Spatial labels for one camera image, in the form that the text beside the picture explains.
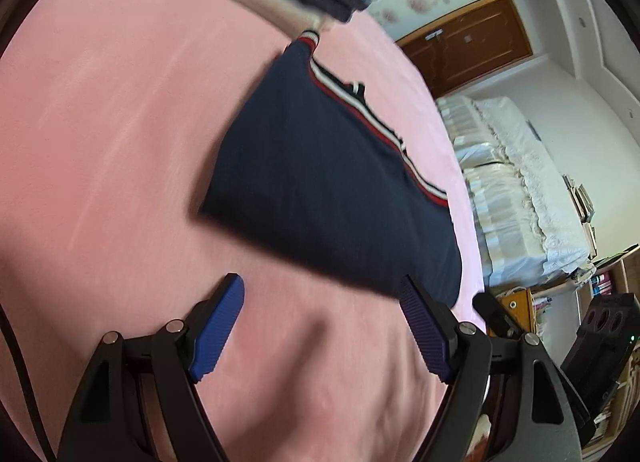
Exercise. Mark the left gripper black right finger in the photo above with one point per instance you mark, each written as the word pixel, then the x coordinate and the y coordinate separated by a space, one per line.
pixel 460 354

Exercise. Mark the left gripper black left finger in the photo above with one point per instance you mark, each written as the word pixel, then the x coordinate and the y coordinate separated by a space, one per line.
pixel 107 420

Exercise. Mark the navy and red varsity jacket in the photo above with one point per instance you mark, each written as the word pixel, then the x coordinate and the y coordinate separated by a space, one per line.
pixel 308 170

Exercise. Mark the wooden drawer cabinet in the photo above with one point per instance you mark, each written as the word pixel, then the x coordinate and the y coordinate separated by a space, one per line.
pixel 520 305

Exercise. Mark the black speaker box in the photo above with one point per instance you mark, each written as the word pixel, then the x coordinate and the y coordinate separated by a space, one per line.
pixel 604 342

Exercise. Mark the stack of books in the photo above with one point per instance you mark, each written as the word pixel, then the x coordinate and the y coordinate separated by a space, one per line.
pixel 585 210

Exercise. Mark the brown wooden door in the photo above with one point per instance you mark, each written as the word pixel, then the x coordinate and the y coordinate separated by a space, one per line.
pixel 470 46

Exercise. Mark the pink fleece bed blanket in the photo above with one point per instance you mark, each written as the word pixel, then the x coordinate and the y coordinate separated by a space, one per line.
pixel 111 114

